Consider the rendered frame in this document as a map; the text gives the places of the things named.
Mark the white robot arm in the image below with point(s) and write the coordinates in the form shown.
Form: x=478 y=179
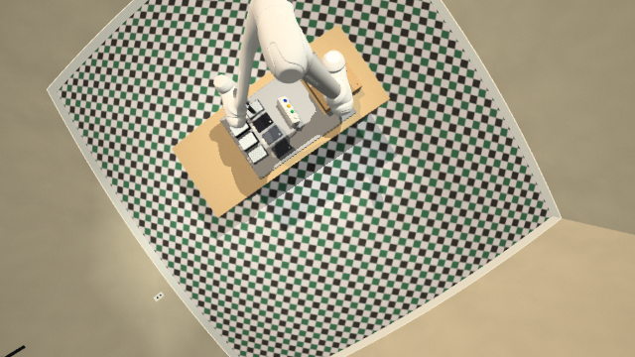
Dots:
x=288 y=56

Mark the white operator button panel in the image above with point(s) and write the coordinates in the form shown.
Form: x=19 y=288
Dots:
x=289 y=112

